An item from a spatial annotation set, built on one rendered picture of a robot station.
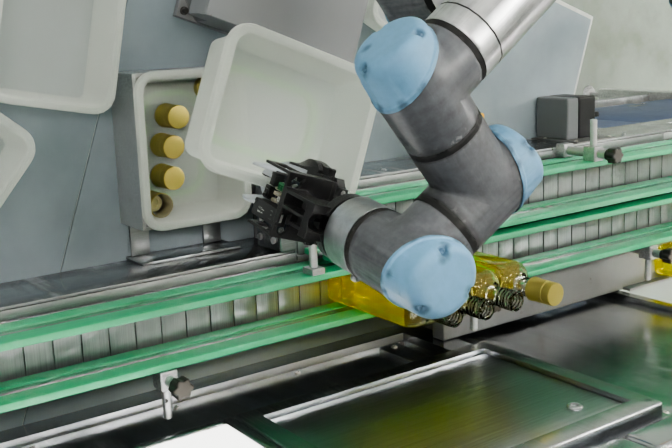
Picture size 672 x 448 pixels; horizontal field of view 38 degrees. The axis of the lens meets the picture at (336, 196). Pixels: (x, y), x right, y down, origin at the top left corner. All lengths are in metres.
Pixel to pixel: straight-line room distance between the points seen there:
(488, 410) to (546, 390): 0.11
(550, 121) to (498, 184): 1.04
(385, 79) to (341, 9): 0.70
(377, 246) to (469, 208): 0.09
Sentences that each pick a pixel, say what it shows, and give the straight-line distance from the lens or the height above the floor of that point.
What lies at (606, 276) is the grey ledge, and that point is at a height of 0.88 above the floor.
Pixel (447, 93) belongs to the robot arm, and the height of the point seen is 1.45.
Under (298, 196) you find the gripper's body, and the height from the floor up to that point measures 1.27.
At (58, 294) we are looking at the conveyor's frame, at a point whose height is 0.87.
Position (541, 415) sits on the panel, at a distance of 1.35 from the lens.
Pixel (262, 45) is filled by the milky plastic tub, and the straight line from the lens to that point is 1.15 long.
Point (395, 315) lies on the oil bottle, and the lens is 1.38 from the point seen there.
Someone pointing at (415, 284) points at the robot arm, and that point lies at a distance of 0.85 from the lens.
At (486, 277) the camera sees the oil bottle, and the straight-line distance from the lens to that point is 1.44.
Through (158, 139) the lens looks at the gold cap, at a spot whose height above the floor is 0.79.
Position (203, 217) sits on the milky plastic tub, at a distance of 1.42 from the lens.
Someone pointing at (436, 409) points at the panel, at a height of 1.13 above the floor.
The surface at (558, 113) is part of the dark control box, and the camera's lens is 1.91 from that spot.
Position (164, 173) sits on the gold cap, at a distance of 1.42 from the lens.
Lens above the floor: 2.08
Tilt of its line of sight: 53 degrees down
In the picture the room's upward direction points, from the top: 102 degrees clockwise
